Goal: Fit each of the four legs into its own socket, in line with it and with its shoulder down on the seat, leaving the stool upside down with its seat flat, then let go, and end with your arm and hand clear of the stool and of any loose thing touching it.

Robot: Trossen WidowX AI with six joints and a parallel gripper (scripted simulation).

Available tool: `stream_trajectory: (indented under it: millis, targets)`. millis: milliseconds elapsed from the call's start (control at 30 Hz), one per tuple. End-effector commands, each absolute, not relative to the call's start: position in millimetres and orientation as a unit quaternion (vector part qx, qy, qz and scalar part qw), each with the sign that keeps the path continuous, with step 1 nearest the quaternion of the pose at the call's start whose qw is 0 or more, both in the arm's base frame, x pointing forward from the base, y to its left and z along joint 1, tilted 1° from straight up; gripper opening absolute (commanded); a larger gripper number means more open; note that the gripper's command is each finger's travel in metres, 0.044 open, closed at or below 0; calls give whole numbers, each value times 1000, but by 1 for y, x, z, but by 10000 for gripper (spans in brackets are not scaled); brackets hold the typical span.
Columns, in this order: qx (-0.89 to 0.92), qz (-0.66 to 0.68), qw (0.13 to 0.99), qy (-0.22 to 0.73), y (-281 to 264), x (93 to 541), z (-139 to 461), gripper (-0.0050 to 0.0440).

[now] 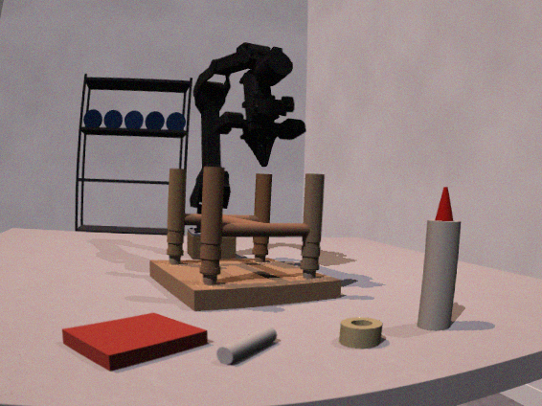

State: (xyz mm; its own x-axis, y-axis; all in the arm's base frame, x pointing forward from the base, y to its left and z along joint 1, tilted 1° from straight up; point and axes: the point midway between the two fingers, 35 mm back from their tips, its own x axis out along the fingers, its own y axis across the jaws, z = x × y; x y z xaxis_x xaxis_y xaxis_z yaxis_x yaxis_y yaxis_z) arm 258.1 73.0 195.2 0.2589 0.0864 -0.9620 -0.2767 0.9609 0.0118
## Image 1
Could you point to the brown wooden stool seat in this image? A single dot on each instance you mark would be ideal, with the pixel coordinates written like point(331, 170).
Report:
point(242, 283)

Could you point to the brown wooden stool legs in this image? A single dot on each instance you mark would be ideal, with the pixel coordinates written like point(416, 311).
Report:
point(215, 225)

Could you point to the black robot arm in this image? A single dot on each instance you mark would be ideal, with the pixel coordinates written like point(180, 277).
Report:
point(267, 70)

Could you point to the red flat block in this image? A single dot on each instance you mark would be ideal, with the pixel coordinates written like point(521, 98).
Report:
point(134, 340)

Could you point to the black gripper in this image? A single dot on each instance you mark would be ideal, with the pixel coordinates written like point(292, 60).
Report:
point(261, 131)

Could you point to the tan short hollow cylinder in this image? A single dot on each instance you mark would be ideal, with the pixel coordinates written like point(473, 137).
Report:
point(360, 333)

